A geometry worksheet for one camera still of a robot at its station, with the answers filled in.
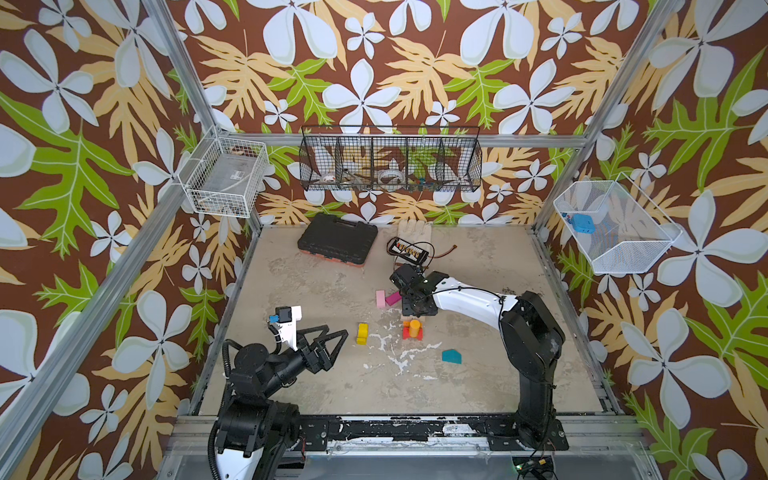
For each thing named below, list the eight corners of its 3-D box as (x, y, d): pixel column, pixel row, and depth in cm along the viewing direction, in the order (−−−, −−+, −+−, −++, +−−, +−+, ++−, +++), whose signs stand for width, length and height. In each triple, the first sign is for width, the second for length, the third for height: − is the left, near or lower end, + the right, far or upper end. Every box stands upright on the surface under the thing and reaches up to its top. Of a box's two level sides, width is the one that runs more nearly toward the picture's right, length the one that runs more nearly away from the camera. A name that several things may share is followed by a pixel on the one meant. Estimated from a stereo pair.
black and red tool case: (290, 251, 114) (287, 243, 110) (313, 217, 126) (311, 209, 122) (362, 271, 108) (361, 262, 104) (379, 233, 120) (379, 225, 116)
